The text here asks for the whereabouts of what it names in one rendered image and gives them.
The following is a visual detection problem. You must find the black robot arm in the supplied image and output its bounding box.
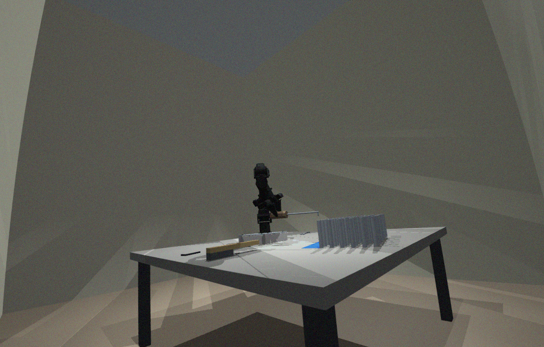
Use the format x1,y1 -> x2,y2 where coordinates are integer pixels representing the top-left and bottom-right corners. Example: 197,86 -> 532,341
253,163 -> 272,233

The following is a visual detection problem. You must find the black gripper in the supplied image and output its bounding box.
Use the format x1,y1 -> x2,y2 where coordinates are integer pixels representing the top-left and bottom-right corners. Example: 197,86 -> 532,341
258,187 -> 284,217

